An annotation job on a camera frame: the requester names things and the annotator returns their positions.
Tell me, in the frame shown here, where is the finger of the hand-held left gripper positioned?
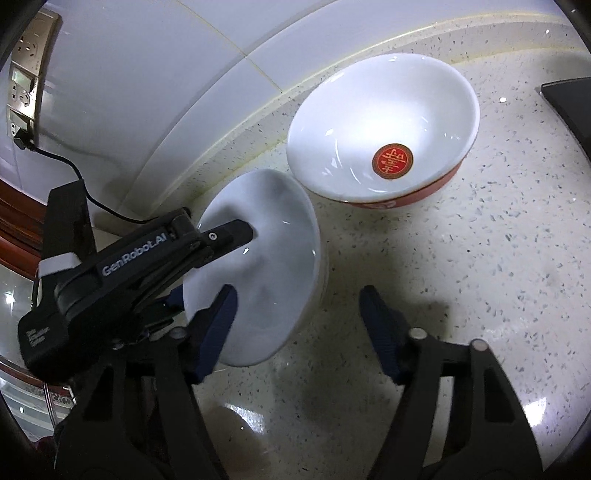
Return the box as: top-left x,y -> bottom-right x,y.
198,219 -> 257,267
152,284 -> 192,320

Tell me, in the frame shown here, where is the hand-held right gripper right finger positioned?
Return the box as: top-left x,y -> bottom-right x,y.
359,285 -> 546,480

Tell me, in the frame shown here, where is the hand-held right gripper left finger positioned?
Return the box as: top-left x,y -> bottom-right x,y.
55,285 -> 238,480

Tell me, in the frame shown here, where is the medium floral white plate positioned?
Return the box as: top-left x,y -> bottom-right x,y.
183,168 -> 321,368

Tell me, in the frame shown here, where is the plain white bowl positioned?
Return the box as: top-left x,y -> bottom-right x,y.
295,244 -> 330,337

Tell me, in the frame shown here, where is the wooden glass display cabinet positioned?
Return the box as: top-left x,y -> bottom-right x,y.
0,178 -> 75,444

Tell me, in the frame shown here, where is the white bowl with red emblem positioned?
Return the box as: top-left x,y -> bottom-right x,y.
286,53 -> 481,210

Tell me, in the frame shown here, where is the black flat appliance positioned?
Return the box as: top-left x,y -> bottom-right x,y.
540,78 -> 591,163

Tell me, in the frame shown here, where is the black power cable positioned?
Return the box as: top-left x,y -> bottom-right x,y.
11,131 -> 195,227

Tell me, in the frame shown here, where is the gold-framed wall socket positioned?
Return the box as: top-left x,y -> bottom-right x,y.
6,108 -> 34,139
11,11 -> 63,70
8,65 -> 44,112

